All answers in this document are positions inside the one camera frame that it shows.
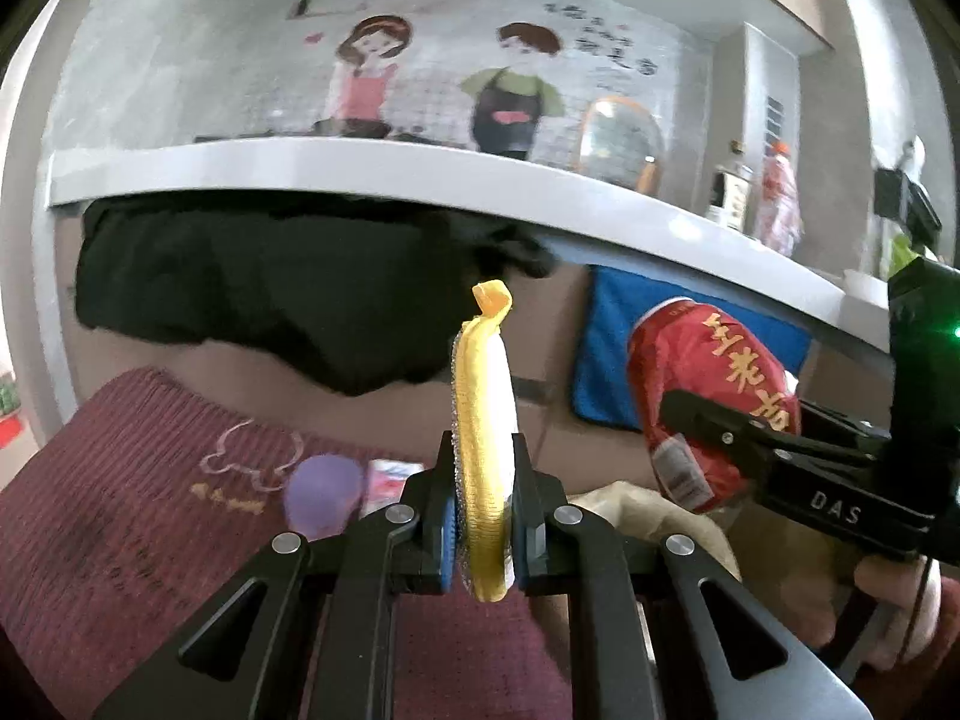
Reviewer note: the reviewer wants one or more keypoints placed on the person right hand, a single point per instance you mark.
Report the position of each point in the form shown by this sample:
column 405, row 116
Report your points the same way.
column 909, row 592

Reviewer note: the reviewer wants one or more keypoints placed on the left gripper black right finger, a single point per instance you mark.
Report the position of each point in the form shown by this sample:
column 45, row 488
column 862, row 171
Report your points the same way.
column 535, row 496

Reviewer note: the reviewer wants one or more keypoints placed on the purple felt coaster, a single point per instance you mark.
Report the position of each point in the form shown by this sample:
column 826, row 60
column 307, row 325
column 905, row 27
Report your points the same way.
column 322, row 494

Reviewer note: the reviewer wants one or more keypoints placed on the red drink can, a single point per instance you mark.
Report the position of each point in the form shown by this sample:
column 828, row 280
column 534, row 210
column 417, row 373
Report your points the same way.
column 681, row 344

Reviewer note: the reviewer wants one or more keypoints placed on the black cloth hanging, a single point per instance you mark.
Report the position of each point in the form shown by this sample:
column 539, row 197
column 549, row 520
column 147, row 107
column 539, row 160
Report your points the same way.
column 353, row 293

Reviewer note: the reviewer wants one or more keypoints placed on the blue towel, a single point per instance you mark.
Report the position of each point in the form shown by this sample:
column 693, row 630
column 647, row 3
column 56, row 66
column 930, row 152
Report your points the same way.
column 599, row 391

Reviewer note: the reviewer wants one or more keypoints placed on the round wooden frame mirror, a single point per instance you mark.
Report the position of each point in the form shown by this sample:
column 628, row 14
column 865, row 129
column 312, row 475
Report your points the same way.
column 621, row 144

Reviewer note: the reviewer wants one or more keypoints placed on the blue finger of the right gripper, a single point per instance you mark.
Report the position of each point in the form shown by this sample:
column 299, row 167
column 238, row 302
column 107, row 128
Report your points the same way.
column 835, row 428
column 746, row 441

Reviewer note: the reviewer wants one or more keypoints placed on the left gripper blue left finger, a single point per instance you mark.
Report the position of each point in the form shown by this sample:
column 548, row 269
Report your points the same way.
column 425, row 561

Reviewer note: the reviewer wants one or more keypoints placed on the yellow rimmed white scrub pad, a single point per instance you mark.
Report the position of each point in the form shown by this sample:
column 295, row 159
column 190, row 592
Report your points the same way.
column 484, row 421

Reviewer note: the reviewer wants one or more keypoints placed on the trash bin with yellow bag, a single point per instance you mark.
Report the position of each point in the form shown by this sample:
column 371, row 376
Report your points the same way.
column 644, row 514

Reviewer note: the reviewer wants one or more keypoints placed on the clear bottle with label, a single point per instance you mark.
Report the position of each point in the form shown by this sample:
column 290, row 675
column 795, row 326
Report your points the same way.
column 730, row 189

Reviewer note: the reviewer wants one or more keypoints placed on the red plaid tablecloth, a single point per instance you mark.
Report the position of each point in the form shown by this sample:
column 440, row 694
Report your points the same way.
column 147, row 501

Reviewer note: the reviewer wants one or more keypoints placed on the red drink bottle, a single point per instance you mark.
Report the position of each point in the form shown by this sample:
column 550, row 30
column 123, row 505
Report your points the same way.
column 778, row 223

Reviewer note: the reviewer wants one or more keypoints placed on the pink Kleenex tissue pack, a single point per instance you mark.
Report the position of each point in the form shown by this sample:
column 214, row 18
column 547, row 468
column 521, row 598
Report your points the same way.
column 385, row 483

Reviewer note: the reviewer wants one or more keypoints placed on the green plastic bag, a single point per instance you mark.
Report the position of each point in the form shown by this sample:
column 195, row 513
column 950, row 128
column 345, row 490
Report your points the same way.
column 897, row 252

